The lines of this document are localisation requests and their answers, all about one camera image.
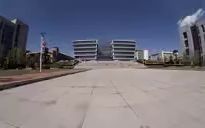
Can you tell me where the low brown building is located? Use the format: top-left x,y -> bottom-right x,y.
25,47 -> 76,64

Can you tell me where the row of green trees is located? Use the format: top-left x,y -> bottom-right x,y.
0,39 -> 41,70

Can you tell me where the wide pale stairway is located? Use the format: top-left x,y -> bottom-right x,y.
74,60 -> 148,70

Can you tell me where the dark glass building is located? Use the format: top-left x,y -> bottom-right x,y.
0,10 -> 30,56

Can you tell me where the dark kerb strip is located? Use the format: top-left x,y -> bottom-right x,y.
0,68 -> 91,94

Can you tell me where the low pale building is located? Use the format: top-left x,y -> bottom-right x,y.
149,49 -> 180,63

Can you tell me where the grey banded building, glass centre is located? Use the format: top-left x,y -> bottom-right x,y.
72,39 -> 137,62

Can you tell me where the pole with sign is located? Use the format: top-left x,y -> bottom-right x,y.
38,31 -> 48,73

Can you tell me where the grass strip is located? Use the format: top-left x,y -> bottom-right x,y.
0,67 -> 78,80

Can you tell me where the pale concrete slab plaza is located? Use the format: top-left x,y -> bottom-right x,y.
0,68 -> 205,128

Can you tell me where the small white building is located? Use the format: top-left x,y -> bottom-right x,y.
135,49 -> 150,61

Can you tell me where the row of bare trees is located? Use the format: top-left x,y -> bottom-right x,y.
149,53 -> 205,68

